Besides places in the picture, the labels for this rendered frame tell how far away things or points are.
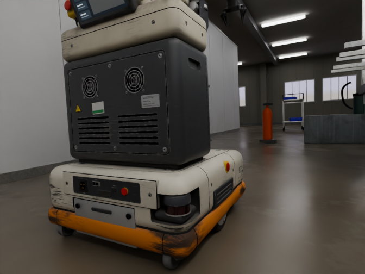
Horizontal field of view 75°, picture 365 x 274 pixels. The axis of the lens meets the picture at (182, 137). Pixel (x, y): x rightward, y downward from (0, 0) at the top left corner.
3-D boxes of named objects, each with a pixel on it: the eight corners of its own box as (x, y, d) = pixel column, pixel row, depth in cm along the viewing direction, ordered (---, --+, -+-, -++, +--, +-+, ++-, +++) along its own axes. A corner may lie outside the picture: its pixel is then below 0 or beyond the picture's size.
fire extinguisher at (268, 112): (278, 142, 405) (277, 103, 400) (275, 143, 380) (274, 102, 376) (260, 141, 419) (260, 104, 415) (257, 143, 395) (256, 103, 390)
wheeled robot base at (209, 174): (186, 271, 63) (182, 179, 62) (45, 228, 94) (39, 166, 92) (247, 195, 122) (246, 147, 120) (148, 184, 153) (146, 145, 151)
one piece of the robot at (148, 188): (156, 211, 66) (154, 181, 66) (62, 194, 86) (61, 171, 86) (161, 207, 69) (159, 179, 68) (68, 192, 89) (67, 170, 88)
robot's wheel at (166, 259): (181, 265, 73) (173, 262, 74) (183, 240, 74) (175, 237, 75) (169, 273, 66) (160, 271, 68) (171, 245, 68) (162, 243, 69)
